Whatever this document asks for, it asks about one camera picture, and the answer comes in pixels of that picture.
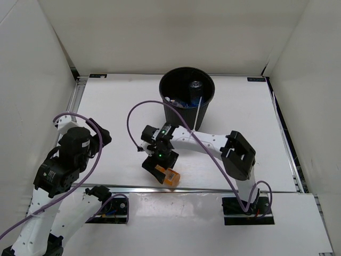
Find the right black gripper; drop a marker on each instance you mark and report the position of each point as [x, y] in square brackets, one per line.
[151, 162]

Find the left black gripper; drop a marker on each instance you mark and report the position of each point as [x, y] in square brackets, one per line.
[105, 137]

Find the orange juice bottle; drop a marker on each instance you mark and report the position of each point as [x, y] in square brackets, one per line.
[167, 176]

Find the clear bottle light blue label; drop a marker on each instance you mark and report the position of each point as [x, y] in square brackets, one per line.
[182, 104]

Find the clear bottle red label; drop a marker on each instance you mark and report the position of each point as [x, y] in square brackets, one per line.
[171, 101]

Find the clear bottle dark blue label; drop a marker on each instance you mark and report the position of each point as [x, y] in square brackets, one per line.
[196, 90]

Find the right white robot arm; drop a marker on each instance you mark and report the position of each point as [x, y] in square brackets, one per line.
[235, 152]

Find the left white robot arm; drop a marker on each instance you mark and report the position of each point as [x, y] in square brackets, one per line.
[40, 234]

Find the black plastic bin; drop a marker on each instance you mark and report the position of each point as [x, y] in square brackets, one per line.
[175, 85]

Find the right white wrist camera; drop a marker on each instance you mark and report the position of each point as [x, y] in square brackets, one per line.
[143, 147]

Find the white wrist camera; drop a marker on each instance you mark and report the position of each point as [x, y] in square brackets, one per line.
[64, 123]
[143, 147]

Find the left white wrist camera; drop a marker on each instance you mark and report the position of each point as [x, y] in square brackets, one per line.
[64, 123]

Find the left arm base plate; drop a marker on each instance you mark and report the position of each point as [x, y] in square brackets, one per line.
[116, 211]

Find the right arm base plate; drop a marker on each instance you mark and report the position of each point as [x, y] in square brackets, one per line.
[257, 214]

